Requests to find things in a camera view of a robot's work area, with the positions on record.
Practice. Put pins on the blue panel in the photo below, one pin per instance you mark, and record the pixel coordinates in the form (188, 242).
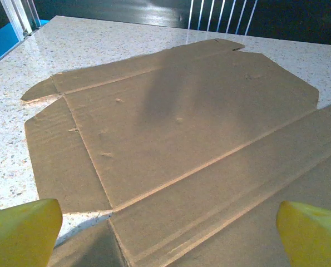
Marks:
(1, 44)

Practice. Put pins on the brown cardboard box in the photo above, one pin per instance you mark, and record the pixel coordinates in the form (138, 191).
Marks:
(182, 139)

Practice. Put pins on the aluminium frame post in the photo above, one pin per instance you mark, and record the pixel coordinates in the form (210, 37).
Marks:
(20, 16)

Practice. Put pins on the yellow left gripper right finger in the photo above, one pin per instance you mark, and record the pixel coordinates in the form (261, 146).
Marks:
(315, 239)

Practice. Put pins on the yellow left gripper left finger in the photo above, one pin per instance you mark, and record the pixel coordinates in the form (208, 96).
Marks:
(20, 236)

